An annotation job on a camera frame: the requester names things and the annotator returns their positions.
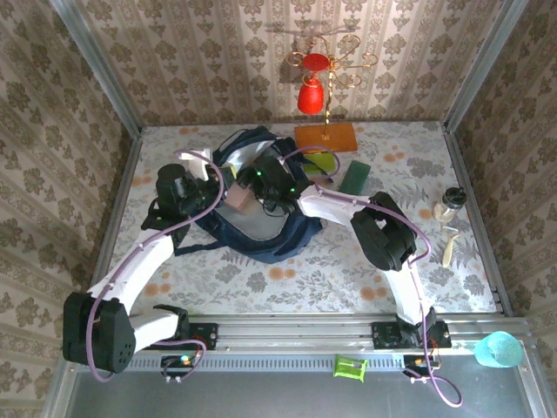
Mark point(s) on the lime green pencil case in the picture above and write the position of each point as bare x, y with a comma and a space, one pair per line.
322, 164

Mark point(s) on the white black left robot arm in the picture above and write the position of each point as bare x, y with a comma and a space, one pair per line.
139, 261

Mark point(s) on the glass jar black lid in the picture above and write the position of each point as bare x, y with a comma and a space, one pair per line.
450, 204

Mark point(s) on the aluminium side rail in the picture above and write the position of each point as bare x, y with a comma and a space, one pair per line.
115, 217
461, 170

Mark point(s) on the green packet on rail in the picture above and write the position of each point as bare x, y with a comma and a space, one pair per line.
350, 368

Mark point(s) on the teal translucent plastic cup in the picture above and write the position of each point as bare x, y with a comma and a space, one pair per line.
498, 350

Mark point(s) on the navy blue backpack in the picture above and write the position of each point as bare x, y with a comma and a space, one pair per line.
261, 244

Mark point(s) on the dark green pencil case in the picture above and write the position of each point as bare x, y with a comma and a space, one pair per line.
354, 176

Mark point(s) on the pink pencil case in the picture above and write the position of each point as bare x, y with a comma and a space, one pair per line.
239, 199

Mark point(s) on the aluminium mounting rail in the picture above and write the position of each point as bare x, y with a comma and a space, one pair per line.
296, 333

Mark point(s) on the aluminium frame post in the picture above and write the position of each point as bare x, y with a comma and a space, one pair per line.
484, 65
98, 65

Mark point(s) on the red wine glass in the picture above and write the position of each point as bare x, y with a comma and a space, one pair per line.
310, 98

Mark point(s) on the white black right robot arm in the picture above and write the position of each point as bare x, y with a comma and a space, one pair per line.
330, 209

